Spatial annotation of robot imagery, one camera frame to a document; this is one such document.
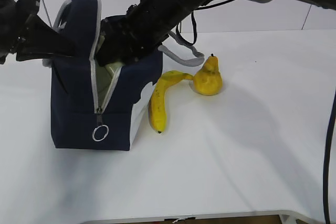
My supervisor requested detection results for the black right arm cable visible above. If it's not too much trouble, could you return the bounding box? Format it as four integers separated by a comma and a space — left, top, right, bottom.
175, 0, 336, 224

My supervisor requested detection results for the navy blue lunch bag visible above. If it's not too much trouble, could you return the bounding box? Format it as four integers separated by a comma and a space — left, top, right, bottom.
43, 0, 204, 151

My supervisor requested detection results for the yellow banana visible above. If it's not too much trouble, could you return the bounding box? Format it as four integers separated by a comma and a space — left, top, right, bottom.
148, 70, 193, 134

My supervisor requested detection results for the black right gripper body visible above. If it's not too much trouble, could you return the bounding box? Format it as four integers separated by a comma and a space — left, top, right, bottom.
96, 3, 170, 66

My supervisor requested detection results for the glass container green lid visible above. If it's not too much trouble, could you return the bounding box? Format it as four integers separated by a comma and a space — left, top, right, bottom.
94, 34, 124, 106

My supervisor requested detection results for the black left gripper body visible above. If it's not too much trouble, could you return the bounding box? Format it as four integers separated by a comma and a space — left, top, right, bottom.
1, 0, 40, 61

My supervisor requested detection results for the yellow pear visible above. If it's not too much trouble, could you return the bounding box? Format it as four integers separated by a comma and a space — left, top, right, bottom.
193, 54, 223, 96

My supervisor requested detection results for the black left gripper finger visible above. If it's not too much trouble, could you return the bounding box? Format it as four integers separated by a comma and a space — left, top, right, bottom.
25, 16, 76, 57
16, 49, 68, 61

